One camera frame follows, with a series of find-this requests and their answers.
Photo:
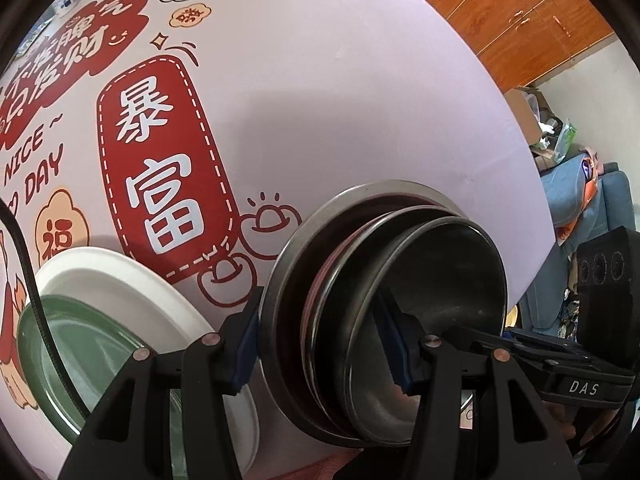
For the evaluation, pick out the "white plate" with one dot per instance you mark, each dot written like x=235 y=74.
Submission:
x=115 y=280

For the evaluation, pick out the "wooden wall cabinets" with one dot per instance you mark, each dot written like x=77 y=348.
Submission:
x=525 y=10

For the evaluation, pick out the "green plate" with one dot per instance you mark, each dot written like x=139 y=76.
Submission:
x=90 y=340

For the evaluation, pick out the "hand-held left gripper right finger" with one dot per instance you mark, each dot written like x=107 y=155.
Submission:
x=397 y=345

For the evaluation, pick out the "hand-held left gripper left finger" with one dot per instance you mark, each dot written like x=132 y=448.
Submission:
x=245 y=355

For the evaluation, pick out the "large steel bowl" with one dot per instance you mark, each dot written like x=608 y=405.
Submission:
x=282 y=340

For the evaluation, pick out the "cardboard box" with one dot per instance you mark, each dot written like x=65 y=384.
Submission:
x=522 y=115

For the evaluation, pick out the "blue sofa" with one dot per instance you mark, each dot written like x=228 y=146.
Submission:
x=565 y=200

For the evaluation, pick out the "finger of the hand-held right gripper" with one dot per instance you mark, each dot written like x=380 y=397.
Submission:
x=545 y=337
x=550 y=355

